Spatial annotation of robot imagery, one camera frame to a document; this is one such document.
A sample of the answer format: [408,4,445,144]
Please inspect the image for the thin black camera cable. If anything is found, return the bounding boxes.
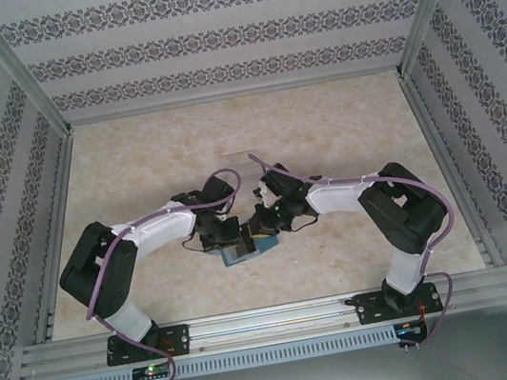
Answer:
[181,233,206,255]
[286,210,321,233]

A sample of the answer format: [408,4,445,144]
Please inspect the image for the aluminium table end rail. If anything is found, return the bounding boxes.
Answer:
[62,62,405,129]

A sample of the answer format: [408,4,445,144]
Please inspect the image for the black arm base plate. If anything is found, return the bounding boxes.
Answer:
[102,323,194,369]
[352,279,446,328]

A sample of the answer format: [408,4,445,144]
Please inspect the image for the slotted grey cable duct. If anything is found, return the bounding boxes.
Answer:
[49,325,399,380]

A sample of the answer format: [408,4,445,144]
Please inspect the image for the aluminium frame post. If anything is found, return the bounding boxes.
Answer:
[387,0,493,79]
[0,0,74,144]

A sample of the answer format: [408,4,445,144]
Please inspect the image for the aluminium table side rail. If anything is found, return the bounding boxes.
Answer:
[4,130,106,344]
[397,66,506,279]

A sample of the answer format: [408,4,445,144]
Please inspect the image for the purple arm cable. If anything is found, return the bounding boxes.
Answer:
[64,167,274,380]
[247,123,477,372]

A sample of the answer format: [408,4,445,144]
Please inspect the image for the long aluminium mounting rail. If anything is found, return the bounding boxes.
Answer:
[15,268,507,380]

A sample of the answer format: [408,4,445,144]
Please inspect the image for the controller board with LED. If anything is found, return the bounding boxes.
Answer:
[395,318,430,340]
[131,361,173,380]

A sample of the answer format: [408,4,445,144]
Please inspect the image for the blue leather card holder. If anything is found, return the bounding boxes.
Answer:
[216,232,286,270]

